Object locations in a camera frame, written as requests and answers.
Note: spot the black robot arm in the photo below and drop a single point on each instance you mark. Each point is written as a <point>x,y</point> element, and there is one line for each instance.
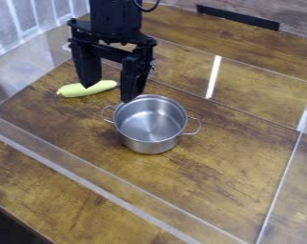
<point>122,14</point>

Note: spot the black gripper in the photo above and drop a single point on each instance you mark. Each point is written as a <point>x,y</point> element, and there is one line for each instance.
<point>128,46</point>

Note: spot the stainless steel pot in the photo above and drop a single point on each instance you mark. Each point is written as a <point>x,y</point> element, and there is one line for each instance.
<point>150,123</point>

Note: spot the black bar on table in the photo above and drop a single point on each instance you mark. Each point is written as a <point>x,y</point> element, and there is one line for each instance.
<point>237,17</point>

